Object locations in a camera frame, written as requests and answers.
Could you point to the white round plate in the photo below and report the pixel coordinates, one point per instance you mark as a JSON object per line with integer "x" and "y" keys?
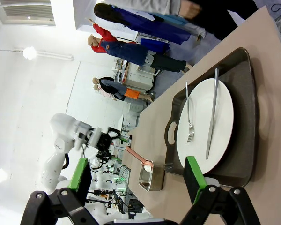
{"x": 224, "y": 117}

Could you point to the mannequin with orange skirt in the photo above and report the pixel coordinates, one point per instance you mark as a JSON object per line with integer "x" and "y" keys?
{"x": 112, "y": 87}

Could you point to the white drawer cabinet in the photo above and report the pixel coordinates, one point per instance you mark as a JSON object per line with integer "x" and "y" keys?
{"x": 140, "y": 79}

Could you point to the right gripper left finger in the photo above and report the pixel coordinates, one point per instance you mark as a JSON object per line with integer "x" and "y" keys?
{"x": 78, "y": 173}

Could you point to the mannequin in pink top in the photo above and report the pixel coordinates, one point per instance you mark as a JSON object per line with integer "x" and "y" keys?
{"x": 105, "y": 94}

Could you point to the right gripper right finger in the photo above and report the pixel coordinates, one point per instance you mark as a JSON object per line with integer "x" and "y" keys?
{"x": 196, "y": 178}

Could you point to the silver fork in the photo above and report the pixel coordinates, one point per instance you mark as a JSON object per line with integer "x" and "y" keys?
{"x": 191, "y": 131}

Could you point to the steel rectangular container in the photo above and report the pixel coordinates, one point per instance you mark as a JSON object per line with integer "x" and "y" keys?
{"x": 154, "y": 180}

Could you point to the person's left forearm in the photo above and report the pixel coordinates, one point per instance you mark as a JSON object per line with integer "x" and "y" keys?
{"x": 154, "y": 7}

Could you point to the long-haired mannequin blue apron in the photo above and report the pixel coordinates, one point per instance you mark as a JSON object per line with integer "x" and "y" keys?
{"x": 150, "y": 25}

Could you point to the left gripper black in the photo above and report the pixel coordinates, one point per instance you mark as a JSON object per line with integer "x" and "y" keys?
{"x": 105, "y": 143}

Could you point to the ceiling tube lamp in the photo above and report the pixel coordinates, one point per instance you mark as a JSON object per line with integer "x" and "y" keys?
{"x": 56, "y": 56}

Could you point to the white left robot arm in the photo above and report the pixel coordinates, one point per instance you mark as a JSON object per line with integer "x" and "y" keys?
{"x": 61, "y": 131}

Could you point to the ceiling air vent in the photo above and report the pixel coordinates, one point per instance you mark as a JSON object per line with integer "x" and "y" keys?
{"x": 28, "y": 12}

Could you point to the person's left hand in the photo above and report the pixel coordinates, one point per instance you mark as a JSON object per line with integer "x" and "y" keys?
{"x": 189, "y": 10}

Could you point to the red-shirted mannequin denim apron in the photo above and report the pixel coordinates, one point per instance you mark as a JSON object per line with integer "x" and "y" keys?
{"x": 128, "y": 50}

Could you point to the silver table knife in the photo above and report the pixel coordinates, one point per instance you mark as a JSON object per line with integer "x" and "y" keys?
{"x": 212, "y": 126}

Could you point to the person in grey hoodie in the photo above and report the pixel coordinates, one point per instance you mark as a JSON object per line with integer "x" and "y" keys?
{"x": 224, "y": 14}

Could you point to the brown plastic serving tray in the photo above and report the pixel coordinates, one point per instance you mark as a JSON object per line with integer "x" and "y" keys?
{"x": 243, "y": 117}

